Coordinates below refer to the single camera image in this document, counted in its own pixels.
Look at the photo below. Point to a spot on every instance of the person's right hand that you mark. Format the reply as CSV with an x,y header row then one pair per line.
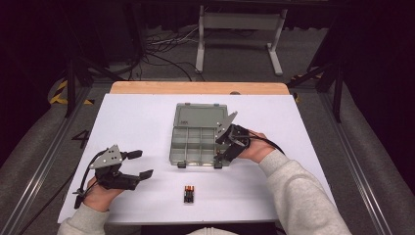
x,y
257,148

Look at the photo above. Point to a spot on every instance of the black metal stand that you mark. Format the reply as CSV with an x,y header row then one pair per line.
x,y
337,98

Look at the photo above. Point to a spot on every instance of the grey translucent compartment box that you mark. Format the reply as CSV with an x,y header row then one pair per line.
x,y
192,143

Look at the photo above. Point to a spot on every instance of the white metal stand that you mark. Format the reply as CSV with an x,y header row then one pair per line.
x,y
241,21

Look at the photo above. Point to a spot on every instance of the black orange battery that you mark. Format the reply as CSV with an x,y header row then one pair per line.
x,y
192,195
185,195
189,195

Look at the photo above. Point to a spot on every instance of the black tripod stand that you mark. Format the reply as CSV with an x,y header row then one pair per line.
x,y
70,91

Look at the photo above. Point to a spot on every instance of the white table sheet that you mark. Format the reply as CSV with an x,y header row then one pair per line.
x,y
137,124

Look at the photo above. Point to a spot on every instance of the aluminium floor rail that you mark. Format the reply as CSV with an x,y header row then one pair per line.
x,y
45,164
354,163

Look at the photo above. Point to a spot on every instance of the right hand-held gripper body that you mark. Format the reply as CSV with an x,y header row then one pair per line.
x,y
237,140

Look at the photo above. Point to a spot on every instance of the person's left hand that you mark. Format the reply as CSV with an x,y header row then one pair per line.
x,y
99,197

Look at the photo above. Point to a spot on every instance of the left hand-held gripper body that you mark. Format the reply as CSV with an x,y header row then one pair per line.
x,y
114,178

